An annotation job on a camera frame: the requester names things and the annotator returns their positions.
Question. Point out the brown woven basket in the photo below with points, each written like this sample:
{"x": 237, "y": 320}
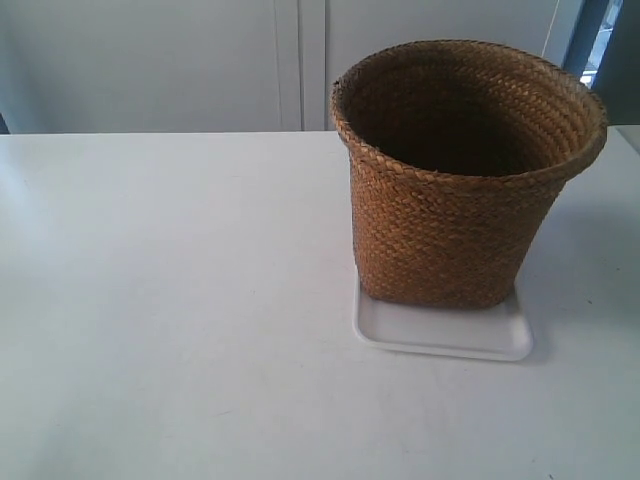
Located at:
{"x": 457, "y": 151}

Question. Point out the white plastic tray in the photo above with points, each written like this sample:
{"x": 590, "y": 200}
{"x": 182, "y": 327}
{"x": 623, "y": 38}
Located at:
{"x": 500, "y": 333}

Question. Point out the white cabinet doors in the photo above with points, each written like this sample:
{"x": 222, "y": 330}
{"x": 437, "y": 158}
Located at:
{"x": 208, "y": 66}

